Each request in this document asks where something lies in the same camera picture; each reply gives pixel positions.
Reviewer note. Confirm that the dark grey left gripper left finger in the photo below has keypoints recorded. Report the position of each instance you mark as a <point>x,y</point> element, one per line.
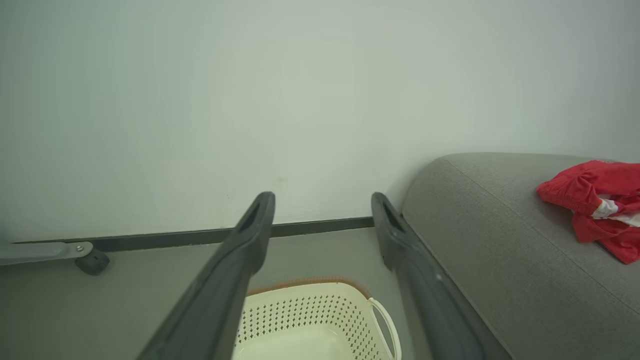
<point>220,295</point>

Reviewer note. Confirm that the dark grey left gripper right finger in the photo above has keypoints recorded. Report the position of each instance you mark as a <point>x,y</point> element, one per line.
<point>425,300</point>

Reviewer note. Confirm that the red sports jersey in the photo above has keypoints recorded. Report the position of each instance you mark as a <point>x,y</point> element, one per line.
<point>590,200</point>

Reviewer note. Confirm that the grey fabric sofa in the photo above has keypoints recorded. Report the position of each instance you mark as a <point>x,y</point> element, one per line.
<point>525,280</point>

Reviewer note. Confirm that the black baseboard strip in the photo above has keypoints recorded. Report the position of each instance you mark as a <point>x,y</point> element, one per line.
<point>175,237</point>

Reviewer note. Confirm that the white perforated laundry basket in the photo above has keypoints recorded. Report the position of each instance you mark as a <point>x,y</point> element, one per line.
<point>320,320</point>

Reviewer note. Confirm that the black caster wheel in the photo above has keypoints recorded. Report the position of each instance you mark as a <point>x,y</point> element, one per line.
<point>93,262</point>

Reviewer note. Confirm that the grey metal frame leg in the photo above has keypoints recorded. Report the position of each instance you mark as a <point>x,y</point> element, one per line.
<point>40,252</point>

